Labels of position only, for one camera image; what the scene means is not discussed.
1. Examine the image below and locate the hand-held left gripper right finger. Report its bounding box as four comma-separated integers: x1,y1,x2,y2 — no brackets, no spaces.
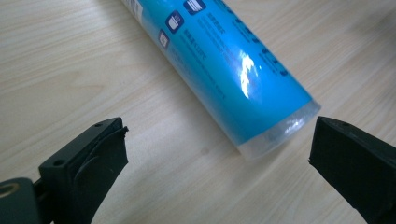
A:
308,116,396,224

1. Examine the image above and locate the blue plastic wrap roll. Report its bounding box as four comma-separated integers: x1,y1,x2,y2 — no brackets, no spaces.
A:
120,0,322,161

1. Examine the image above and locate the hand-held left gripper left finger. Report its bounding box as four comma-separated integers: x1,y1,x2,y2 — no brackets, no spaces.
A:
38,117,130,224

